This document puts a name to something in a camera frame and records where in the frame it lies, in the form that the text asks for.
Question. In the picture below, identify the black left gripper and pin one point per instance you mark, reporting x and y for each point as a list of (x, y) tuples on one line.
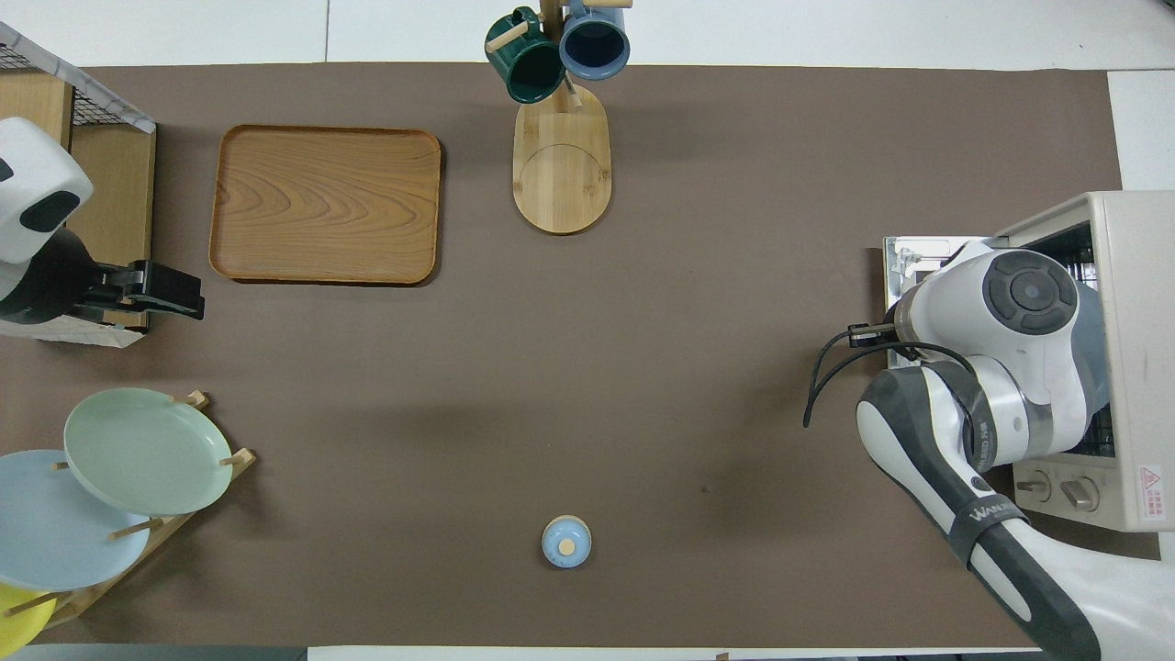
[(64, 285)]

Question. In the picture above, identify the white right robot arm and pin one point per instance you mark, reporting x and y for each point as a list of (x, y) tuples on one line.
[(1010, 367)]

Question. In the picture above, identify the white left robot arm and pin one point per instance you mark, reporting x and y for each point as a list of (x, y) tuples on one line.
[(37, 184)]

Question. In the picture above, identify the cream toaster oven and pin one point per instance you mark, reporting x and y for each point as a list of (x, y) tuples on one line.
[(1134, 303)]

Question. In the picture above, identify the pale green plate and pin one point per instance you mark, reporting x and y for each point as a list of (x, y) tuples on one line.
[(147, 450)]

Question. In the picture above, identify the wooden serving tray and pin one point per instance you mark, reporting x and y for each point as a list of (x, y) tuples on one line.
[(326, 207)]

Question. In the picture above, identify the wooden plate rack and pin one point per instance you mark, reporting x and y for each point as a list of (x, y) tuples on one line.
[(156, 532)]

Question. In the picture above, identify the light blue racked plate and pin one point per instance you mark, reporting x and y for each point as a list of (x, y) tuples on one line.
[(64, 537)]

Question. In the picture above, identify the yellow plate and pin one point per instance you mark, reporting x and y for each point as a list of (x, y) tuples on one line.
[(18, 624)]

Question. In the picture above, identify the wooden mug tree stand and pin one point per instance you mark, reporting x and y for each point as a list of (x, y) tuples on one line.
[(562, 174)]

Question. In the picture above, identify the dark green mug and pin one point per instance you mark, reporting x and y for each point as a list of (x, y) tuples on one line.
[(528, 64)]

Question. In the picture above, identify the small blue lid wooden knob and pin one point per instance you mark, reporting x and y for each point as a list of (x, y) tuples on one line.
[(566, 542)]

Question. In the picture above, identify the brown table mat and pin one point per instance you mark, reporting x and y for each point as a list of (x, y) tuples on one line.
[(643, 367)]

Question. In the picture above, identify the blue mug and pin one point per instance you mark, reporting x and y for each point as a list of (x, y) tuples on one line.
[(595, 46)]

